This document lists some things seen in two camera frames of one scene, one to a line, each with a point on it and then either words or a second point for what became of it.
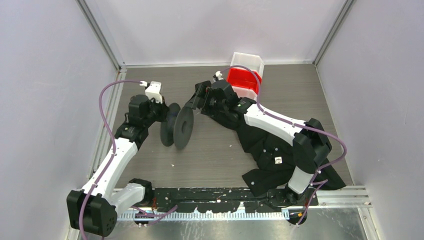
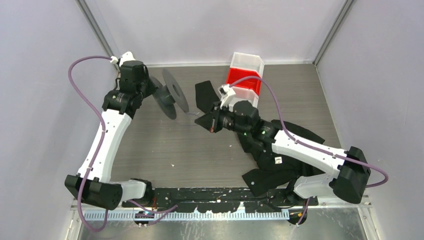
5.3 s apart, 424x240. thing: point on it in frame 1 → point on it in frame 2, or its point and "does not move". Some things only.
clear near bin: (245, 92) does not move
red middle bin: (244, 78) does not move
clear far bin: (254, 62) does not move
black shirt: (272, 156) does not move
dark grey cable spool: (177, 129) → (167, 96)
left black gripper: (163, 108) → (152, 87)
